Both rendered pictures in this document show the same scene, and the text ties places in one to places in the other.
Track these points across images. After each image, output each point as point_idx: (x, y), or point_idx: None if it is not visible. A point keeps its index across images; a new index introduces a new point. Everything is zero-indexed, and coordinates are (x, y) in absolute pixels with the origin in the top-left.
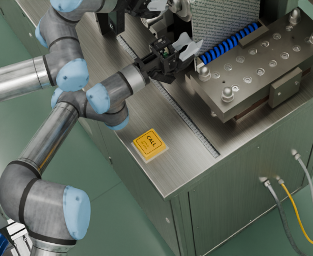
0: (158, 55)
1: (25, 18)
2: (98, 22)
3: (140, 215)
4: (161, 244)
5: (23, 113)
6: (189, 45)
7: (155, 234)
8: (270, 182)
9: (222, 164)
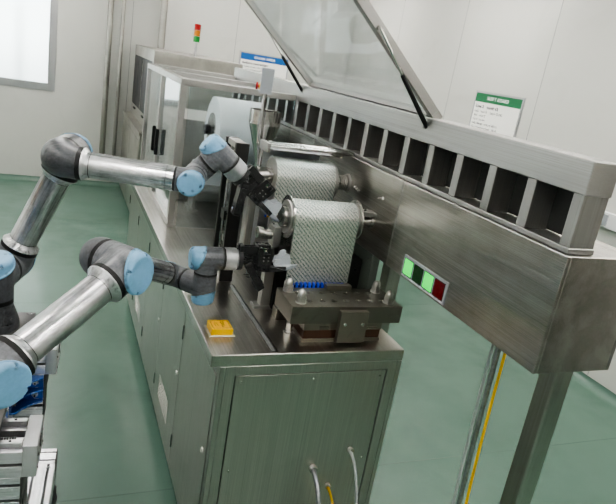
0: (257, 246)
1: (162, 293)
2: None
3: None
4: None
5: (111, 413)
6: (284, 255)
7: None
8: (316, 466)
9: (276, 366)
